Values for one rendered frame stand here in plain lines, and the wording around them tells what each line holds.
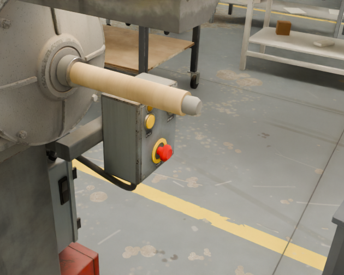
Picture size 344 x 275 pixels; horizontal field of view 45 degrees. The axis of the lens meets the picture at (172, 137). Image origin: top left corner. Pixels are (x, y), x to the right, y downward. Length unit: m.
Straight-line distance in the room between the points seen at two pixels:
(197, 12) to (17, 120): 0.35
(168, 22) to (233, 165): 2.44
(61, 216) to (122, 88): 0.60
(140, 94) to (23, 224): 0.50
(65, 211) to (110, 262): 0.97
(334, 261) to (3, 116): 1.10
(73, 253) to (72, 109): 0.61
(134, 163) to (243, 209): 1.54
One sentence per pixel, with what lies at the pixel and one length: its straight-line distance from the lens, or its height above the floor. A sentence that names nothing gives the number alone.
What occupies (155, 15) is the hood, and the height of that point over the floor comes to 1.40.
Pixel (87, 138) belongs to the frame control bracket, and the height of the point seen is 1.03.
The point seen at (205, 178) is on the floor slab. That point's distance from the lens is 2.59.
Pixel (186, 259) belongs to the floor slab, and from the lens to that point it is 2.06.
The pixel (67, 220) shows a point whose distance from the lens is 1.12.
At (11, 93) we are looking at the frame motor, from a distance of 0.60.
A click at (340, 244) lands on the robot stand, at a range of 1.38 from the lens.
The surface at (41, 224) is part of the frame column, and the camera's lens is 1.00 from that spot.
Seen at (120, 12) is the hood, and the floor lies 1.39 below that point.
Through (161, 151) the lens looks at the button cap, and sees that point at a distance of 0.93.
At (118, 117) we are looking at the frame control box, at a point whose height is 1.08.
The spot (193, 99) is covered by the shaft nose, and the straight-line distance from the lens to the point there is 0.52.
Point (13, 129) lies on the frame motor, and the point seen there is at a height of 1.18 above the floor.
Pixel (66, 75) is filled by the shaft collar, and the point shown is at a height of 1.25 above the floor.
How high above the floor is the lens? 1.47
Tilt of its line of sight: 30 degrees down
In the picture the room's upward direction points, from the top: 3 degrees clockwise
